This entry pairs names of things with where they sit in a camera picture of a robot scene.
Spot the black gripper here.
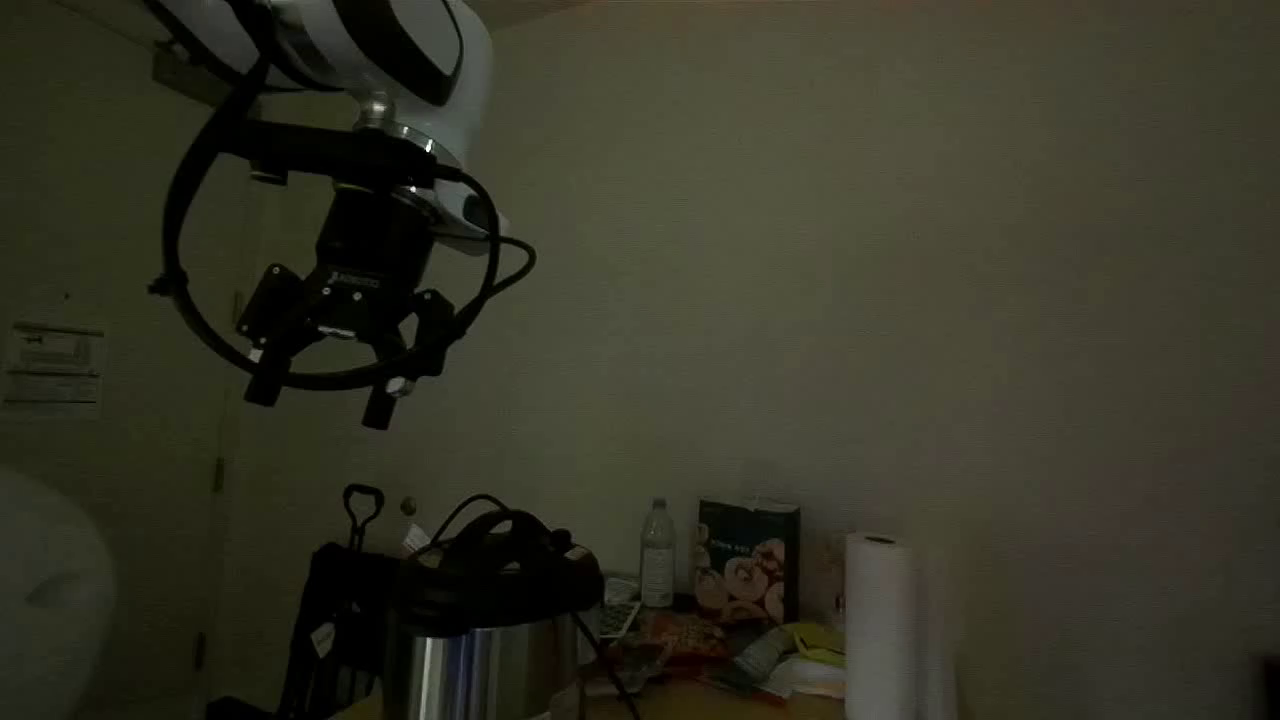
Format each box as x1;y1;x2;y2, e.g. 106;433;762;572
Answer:
234;189;434;433

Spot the black power cable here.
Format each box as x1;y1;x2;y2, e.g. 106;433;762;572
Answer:
410;492;647;720

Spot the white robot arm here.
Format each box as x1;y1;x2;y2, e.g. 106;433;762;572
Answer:
149;0;510;429

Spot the black robot wiring loop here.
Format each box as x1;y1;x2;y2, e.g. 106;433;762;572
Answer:
145;55;540;398

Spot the paper sign on door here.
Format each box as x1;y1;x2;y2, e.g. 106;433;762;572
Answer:
0;319;106;418

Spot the black folding cart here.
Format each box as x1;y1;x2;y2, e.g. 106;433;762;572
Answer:
277;483;397;720

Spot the white rounded object at left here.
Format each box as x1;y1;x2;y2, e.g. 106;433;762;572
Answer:
0;470;116;720

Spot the clear plastic water bottle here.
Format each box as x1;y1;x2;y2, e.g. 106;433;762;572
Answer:
638;500;674;610

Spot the red snack bag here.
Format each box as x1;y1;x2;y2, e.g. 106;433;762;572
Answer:
604;610;728;679

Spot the green snack box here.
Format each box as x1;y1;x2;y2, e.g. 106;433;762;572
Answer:
691;500;801;623

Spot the yellow snack packet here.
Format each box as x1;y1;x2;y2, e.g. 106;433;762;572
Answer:
739;623;842;701

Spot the white paper towel roll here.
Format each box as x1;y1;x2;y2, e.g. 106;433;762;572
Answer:
842;538;917;720

